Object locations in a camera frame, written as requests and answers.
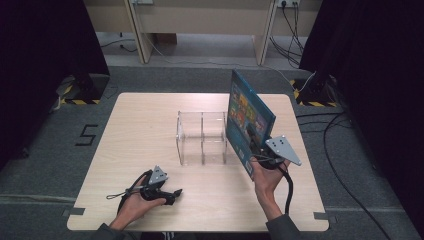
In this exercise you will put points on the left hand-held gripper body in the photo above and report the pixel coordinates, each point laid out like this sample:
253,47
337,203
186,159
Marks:
151,192

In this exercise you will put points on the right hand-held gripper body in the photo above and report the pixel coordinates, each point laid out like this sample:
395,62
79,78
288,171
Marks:
283,148

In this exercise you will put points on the blue cartoon picture book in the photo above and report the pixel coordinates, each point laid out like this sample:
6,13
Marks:
245,110

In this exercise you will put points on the clear acrylic divided rack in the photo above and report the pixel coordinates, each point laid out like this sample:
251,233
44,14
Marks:
200,140

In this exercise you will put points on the person's left hand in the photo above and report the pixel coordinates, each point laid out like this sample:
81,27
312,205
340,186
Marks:
133,208

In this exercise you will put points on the person's right hand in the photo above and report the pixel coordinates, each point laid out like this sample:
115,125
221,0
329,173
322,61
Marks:
268,183

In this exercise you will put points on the black stand base striped tape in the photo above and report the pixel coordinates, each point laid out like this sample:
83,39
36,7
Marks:
90,88
315,95

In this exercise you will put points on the black curtain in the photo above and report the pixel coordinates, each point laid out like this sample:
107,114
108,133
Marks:
40,66
376,83

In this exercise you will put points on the brown cardboard box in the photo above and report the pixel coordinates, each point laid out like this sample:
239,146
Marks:
166,38

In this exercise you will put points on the beige wooden desk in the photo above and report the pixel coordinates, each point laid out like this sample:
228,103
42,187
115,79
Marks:
200,16

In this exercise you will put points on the white wall power socket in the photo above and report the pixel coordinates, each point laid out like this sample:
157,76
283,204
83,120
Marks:
288,2

